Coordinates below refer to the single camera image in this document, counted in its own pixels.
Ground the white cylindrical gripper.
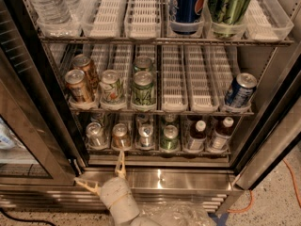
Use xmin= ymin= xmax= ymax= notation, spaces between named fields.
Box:
xmin=74 ymin=151 xmax=140 ymax=223

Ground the silver 7up can bottom shelf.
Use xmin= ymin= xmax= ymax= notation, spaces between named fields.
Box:
xmin=86 ymin=122 xmax=106 ymax=148

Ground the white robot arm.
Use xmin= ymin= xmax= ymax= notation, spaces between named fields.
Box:
xmin=74 ymin=151 xmax=161 ymax=226

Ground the brown can bottom shelf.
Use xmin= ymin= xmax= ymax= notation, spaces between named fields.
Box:
xmin=112 ymin=123 xmax=131 ymax=149

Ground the slim silver can bottom shelf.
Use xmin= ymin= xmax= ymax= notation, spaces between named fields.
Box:
xmin=138 ymin=124 xmax=153 ymax=147

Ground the green can bottom shelf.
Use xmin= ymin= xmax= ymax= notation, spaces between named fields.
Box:
xmin=160 ymin=125 xmax=179 ymax=151

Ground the glass fridge door left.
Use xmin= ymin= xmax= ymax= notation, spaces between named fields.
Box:
xmin=0 ymin=3 xmax=74 ymax=186

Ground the white green can middle shelf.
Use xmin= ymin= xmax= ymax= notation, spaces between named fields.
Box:
xmin=100 ymin=70 xmax=124 ymax=104

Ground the green can middle front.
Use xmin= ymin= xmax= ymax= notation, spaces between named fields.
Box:
xmin=132 ymin=71 xmax=155 ymax=105

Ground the gold brown can front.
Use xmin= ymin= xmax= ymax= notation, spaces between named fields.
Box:
xmin=65 ymin=69 xmax=93 ymax=103

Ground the gold brown can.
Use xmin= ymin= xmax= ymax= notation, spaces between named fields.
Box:
xmin=65 ymin=69 xmax=93 ymax=103
xmin=72 ymin=54 xmax=99 ymax=91

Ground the gold brown can rear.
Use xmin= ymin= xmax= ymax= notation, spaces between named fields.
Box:
xmin=72 ymin=54 xmax=99 ymax=91

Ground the green can middle rear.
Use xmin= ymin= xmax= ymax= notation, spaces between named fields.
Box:
xmin=133 ymin=56 xmax=152 ymax=73

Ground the blue can middle shelf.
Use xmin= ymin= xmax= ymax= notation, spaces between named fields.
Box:
xmin=224 ymin=73 xmax=257 ymax=108

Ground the steel fridge door right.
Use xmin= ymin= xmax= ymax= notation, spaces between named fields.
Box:
xmin=235 ymin=98 xmax=301 ymax=190

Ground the blue pepsi can top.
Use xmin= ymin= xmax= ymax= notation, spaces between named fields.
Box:
xmin=169 ymin=0 xmax=205 ymax=35

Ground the green can top shelf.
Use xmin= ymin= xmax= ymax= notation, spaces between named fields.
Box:
xmin=208 ymin=0 xmax=250 ymax=39

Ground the clear plastic bag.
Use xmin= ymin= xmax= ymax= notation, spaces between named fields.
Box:
xmin=108 ymin=202 xmax=217 ymax=226

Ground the dark juice bottle left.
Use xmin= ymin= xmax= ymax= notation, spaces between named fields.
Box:
xmin=187 ymin=120 xmax=207 ymax=151

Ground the dark juice bottle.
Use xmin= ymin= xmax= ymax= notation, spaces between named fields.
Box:
xmin=187 ymin=120 xmax=207 ymax=151
xmin=208 ymin=117 xmax=234 ymax=153

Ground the dark juice bottle right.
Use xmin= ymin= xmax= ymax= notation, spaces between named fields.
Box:
xmin=208 ymin=117 xmax=234 ymax=153

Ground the clear water bottle top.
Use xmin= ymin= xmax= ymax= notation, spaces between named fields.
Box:
xmin=30 ymin=0 xmax=71 ymax=24

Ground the black cable on floor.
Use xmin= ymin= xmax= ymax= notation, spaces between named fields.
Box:
xmin=0 ymin=207 xmax=57 ymax=226

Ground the orange cable on floor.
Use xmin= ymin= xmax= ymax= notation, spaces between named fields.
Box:
xmin=227 ymin=159 xmax=301 ymax=214

